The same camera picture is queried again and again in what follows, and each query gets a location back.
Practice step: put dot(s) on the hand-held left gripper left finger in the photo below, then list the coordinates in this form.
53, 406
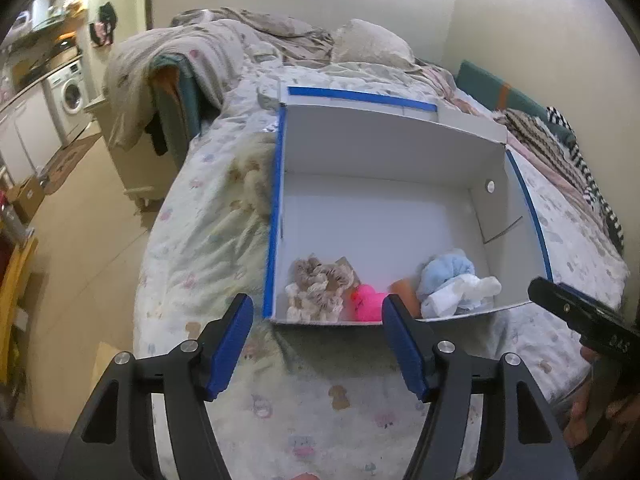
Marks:
227, 347

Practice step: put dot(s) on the black white striped cloth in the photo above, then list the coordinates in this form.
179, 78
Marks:
600, 200

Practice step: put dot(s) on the cream fluffy pillow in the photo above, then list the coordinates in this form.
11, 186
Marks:
370, 40

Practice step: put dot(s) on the orange soft item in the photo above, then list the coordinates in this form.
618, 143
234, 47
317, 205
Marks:
402, 290

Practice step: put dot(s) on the teal orange bed cushion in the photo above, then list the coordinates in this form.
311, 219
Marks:
187, 95

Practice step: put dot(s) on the bed with patterned sheet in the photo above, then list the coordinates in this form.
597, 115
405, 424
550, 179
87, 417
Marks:
200, 260

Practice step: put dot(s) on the black pink hanging clothes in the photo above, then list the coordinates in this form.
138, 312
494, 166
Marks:
102, 25

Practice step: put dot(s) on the person's right hand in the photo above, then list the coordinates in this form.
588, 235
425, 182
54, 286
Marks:
580, 420

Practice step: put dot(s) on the beige fluffy scrunchie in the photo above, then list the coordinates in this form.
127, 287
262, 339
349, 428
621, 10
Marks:
307, 270

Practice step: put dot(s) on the brown doormat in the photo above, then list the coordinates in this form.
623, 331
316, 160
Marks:
70, 160

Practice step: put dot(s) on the white kitchen counter cabinet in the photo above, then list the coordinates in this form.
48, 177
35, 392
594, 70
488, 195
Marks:
25, 130

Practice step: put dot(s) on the pink blanket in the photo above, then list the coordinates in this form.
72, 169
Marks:
445, 85

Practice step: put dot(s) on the pink soft item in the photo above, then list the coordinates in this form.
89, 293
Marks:
367, 302

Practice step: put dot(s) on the yellow wooden rack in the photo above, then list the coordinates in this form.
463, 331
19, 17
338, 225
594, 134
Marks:
15, 280

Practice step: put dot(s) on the white cardboard box blue tape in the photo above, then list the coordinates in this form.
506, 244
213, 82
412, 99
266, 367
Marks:
380, 210

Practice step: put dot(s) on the brown white knit blanket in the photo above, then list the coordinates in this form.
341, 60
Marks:
540, 145

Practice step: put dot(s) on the white bedside cabinet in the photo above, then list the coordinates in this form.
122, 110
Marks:
132, 170

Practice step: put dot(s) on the brown cardboard box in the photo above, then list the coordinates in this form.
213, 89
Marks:
27, 200

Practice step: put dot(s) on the light blue fluffy cloth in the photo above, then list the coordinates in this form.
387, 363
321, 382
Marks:
445, 270

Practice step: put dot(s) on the beige brown fuzzy socks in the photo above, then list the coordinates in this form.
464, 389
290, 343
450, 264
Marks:
320, 300

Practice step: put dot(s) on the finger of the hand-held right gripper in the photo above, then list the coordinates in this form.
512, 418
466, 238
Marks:
575, 307

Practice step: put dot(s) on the white washing machine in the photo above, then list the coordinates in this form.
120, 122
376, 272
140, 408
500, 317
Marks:
72, 95

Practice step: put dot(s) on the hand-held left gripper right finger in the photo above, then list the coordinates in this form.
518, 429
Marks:
405, 347

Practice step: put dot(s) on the teal cushion orange stripe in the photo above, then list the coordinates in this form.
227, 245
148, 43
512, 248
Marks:
480, 80

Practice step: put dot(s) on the grey patterned duvet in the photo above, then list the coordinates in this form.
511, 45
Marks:
210, 45

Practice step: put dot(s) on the white sock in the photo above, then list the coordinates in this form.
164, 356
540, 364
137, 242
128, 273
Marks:
475, 287

